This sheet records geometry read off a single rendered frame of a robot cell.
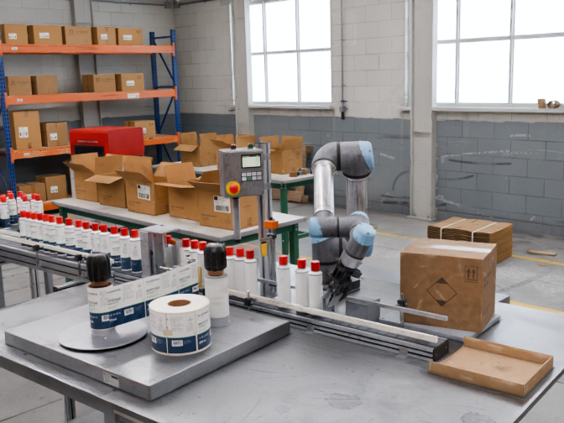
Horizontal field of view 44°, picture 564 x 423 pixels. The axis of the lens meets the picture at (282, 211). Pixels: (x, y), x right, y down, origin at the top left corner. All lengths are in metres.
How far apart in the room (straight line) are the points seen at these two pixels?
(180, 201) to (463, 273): 2.89
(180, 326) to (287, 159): 4.93
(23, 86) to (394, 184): 4.96
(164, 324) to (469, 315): 1.06
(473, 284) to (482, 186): 5.82
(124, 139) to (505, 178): 4.36
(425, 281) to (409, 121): 6.28
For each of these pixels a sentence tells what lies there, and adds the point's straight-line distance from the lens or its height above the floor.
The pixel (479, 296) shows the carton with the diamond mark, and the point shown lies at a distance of 2.55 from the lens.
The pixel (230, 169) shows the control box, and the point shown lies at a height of 1.40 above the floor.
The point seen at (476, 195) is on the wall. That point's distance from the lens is 8.38.
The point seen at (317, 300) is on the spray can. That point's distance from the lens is 2.60.
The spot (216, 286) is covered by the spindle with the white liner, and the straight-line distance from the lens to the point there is 2.50.
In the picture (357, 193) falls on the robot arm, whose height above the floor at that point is 1.29.
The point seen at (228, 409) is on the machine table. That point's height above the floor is 0.83.
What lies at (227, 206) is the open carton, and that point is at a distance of 4.56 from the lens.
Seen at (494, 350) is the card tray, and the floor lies 0.84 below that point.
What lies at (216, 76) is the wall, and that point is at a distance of 11.24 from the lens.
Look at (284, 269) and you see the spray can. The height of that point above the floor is 1.04.
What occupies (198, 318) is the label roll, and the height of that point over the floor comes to 0.99.
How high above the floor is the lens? 1.76
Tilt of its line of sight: 11 degrees down
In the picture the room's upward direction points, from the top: 2 degrees counter-clockwise
